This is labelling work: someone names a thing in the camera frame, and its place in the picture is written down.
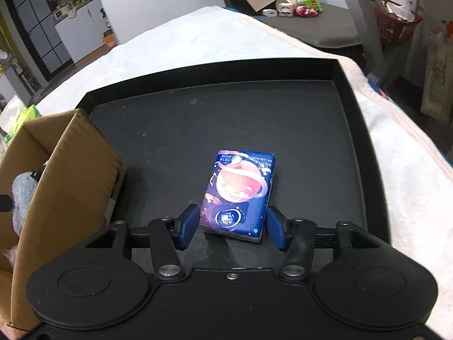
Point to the small white adapter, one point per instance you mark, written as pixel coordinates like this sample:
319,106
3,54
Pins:
270,13

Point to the white soft bundle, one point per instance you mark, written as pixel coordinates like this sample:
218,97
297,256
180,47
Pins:
9,258

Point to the green tissue box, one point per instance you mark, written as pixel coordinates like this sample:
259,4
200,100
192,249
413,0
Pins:
26,117

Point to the white tote bag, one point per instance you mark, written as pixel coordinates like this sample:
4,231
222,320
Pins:
439,74

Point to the small red figure toy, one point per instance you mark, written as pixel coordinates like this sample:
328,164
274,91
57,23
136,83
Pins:
306,11

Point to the orange carton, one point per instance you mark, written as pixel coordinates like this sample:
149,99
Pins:
109,39

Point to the black shallow tray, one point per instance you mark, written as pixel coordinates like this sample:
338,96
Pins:
212,113

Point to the blue planet print tissue packet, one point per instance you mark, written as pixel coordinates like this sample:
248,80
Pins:
237,184

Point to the red plastic basket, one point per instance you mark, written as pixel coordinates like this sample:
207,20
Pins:
398,24

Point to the brown cardboard box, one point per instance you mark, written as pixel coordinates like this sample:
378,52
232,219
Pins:
70,184

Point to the grey bench seat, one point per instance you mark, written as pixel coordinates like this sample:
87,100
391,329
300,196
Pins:
318,28

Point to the grey fluffy plush toy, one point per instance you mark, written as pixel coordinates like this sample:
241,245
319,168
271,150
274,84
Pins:
23,191

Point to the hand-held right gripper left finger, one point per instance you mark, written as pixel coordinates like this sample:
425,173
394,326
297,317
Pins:
187,226

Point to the white cabinet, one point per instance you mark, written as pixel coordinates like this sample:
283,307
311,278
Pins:
85,35

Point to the black framed glass door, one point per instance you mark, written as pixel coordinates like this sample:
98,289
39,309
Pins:
35,32

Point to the white desk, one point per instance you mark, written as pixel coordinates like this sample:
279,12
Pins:
364,24

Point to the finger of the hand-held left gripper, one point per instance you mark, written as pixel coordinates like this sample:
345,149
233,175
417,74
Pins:
5,202

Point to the small green cup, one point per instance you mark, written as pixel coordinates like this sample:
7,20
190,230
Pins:
313,3

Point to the small white figure toy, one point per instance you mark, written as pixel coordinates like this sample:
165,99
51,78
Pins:
285,10

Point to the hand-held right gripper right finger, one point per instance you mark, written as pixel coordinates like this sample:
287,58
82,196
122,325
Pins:
276,228

